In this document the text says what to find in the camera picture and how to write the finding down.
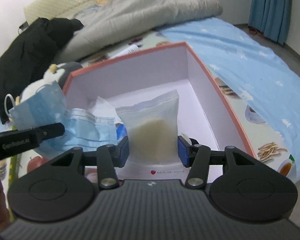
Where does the blue snack packet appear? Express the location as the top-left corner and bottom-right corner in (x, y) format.
(116, 123), (127, 143)

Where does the clear bag with powder puff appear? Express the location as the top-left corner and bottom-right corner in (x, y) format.
(116, 90), (179, 166)

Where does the white paper towel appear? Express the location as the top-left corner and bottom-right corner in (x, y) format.
(88, 96), (122, 124)

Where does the blue surgical face mask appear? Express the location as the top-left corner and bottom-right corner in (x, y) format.
(8, 81), (117, 159)

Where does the small panda plush toy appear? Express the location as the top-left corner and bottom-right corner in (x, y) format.
(183, 134), (199, 146)

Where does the green fabric massage stick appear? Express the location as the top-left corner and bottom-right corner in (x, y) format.
(8, 154), (22, 188)

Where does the pink cardboard box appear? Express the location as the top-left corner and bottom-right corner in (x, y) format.
(63, 43), (254, 180)

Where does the black jacket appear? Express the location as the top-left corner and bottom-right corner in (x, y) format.
(0, 18), (83, 124)

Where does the grey penguin plush toy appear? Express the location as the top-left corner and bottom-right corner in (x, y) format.
(20, 62), (83, 102)

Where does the white lotion tube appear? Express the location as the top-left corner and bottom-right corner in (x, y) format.
(119, 44), (140, 56)

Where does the light blue bedsheet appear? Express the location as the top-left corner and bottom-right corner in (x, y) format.
(154, 16), (300, 151)

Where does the grey quilt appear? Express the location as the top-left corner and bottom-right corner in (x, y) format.
(54, 0), (223, 63)

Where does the blue curtain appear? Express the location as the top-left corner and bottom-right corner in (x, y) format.
(248, 0), (292, 45)

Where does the wall power socket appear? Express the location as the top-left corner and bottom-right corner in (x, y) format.
(18, 22), (29, 32)

